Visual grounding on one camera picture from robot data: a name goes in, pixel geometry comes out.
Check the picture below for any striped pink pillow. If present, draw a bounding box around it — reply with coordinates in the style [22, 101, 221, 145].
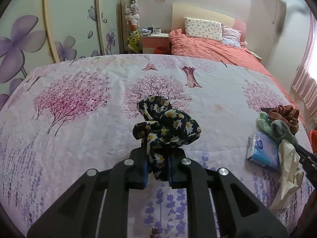
[222, 25, 241, 48]

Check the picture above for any pink curtain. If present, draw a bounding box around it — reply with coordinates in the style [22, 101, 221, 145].
[291, 12, 316, 115]

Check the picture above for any pink bed with duvet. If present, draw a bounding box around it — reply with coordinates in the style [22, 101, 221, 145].
[169, 29, 297, 107]

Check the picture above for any pink left nightstand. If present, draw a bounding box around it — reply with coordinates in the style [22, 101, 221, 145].
[140, 33, 170, 54]

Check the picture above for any brown striped cloth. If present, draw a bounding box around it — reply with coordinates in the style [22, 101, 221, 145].
[268, 105, 299, 134]

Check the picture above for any green sock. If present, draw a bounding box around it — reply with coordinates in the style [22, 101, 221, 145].
[257, 112, 298, 146]

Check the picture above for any floral white pillow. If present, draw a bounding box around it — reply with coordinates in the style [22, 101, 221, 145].
[184, 17, 222, 42]

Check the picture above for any floral purple table sheet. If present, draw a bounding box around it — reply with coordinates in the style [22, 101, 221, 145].
[1, 55, 292, 236]

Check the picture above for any plush toy tower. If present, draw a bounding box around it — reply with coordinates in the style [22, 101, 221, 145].
[124, 0, 140, 54]

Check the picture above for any black daisy floral cloth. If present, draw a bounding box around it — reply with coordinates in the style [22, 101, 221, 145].
[132, 96, 201, 182]

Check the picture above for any beige pink headboard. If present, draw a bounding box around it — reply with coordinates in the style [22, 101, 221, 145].
[169, 4, 247, 47]

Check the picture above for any orange laundry basket bin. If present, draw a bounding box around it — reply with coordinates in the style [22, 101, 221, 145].
[308, 130, 317, 154]

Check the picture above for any blue tissue pack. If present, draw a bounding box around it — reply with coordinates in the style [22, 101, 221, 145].
[246, 131, 280, 171]

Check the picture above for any small orange waste bin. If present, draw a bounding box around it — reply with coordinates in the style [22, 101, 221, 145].
[154, 46, 171, 55]

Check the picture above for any white tissue paper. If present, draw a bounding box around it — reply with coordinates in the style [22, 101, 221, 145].
[270, 139, 304, 210]

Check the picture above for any floral sliding wardrobe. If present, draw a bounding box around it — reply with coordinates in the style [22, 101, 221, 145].
[1, 0, 122, 104]

